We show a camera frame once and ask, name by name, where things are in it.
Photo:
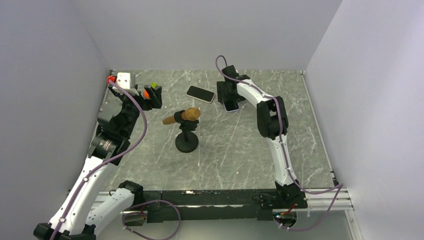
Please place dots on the gold microphone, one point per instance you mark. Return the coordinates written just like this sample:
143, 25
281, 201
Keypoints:
191, 114

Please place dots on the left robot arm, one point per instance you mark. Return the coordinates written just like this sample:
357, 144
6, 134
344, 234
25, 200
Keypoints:
78, 218

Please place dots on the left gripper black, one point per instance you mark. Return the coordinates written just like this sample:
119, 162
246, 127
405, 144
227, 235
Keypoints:
155, 101

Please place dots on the black microphone stand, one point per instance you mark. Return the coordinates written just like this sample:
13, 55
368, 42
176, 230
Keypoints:
187, 141

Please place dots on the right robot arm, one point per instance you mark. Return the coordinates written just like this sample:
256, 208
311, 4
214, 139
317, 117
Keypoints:
272, 124

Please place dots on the orange blue toy car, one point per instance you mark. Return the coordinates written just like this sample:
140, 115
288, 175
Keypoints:
150, 90

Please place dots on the black base beam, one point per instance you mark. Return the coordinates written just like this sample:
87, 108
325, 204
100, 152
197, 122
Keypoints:
223, 204

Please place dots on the phone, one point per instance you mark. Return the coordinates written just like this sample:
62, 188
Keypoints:
231, 106
200, 94

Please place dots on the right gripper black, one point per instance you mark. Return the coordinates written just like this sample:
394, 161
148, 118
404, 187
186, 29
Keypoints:
222, 87

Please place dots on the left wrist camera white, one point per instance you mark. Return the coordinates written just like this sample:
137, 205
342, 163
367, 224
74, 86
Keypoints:
124, 80

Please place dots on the phone in pink case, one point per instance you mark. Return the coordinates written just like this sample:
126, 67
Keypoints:
200, 94

